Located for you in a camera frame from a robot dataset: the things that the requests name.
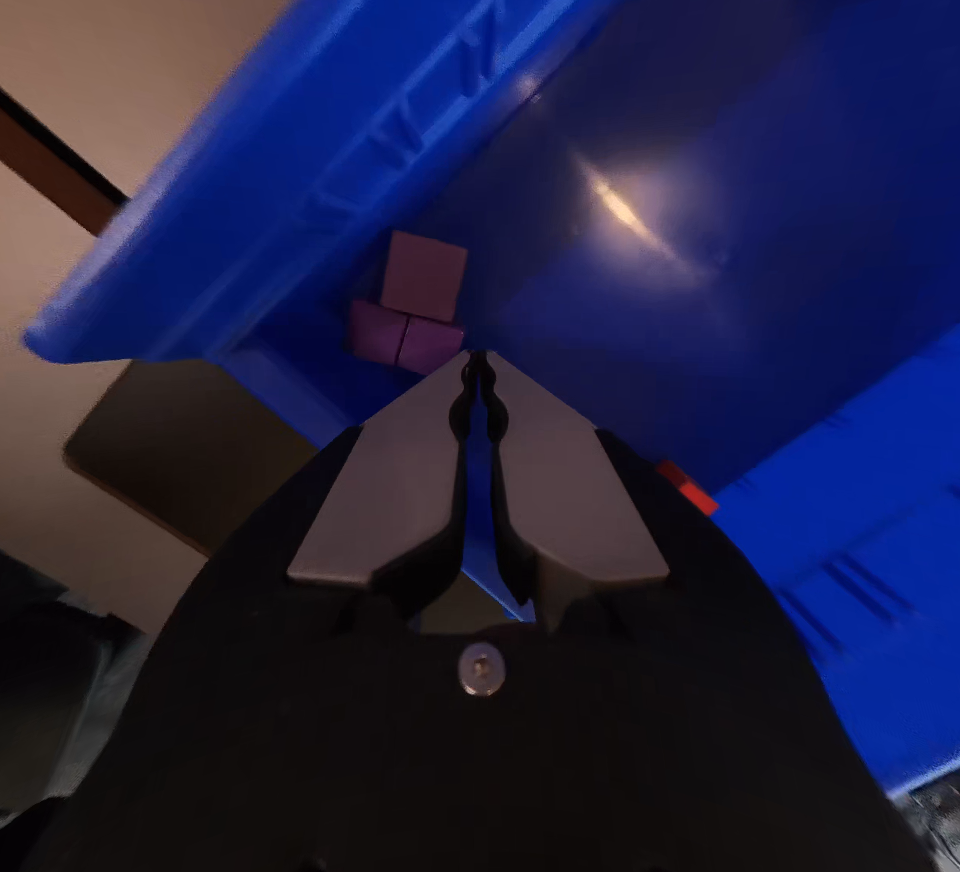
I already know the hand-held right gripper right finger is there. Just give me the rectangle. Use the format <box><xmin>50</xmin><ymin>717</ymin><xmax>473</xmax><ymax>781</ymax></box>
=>
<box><xmin>478</xmin><ymin>349</ymin><xmax>671</xmax><ymax>632</ymax></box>

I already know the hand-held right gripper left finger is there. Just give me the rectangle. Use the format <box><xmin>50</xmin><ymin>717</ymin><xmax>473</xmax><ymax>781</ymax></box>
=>
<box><xmin>287</xmin><ymin>349</ymin><xmax>475</xmax><ymax>618</ymax></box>

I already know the red wooden cube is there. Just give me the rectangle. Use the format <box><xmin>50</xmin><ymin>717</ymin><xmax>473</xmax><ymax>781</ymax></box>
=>
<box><xmin>655</xmin><ymin>458</ymin><xmax>720</xmax><ymax>518</ymax></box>

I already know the purple wooden cube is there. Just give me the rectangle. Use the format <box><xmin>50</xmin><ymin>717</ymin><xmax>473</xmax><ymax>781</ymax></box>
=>
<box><xmin>378</xmin><ymin>230</ymin><xmax>468</xmax><ymax>324</ymax></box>
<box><xmin>396</xmin><ymin>317</ymin><xmax>466</xmax><ymax>375</ymax></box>
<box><xmin>346</xmin><ymin>299</ymin><xmax>411</xmax><ymax>364</ymax></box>

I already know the blue plastic bin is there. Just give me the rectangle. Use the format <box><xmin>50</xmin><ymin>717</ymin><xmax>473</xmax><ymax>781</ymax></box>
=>
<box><xmin>22</xmin><ymin>0</ymin><xmax>960</xmax><ymax>798</ymax></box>

